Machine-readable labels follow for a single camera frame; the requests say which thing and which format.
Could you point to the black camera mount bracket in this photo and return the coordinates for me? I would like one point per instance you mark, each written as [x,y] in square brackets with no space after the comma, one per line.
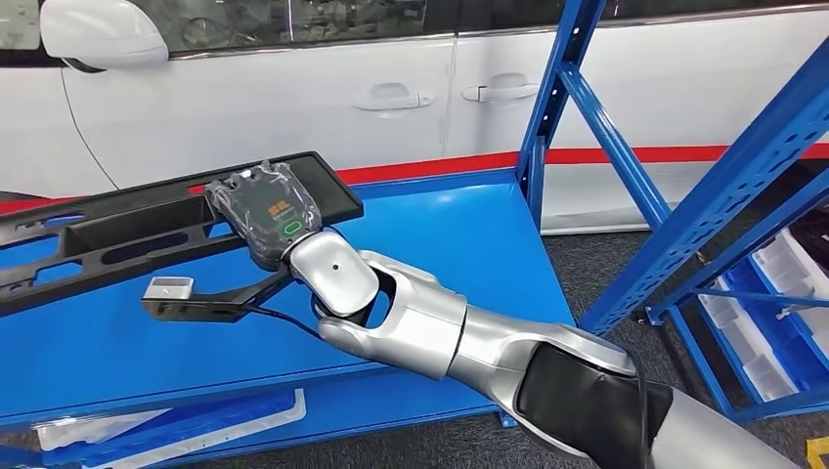
[214,309]

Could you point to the white car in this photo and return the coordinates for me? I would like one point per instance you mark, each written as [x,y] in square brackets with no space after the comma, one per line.
[259,116]

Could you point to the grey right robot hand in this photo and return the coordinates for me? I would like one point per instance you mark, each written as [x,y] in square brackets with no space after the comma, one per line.
[272,213]

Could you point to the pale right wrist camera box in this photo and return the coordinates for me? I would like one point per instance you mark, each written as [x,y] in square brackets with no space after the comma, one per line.
[168,289]

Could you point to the blue metal shelf rack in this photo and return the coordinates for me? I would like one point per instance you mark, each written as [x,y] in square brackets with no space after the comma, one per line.
[745,175]
[421,272]

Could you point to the white car side mirror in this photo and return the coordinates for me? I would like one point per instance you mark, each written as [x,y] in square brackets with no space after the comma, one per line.
[103,35]

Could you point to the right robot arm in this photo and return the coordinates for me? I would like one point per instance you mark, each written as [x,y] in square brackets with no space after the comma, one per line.
[421,317]

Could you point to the long black plastic part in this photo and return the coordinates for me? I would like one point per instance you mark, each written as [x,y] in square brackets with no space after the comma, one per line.
[337,194]

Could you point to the yellow floor tape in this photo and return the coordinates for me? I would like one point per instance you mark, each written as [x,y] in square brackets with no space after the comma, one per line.
[817,453]

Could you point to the red barrier belt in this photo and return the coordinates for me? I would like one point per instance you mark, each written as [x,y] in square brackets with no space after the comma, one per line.
[453,165]

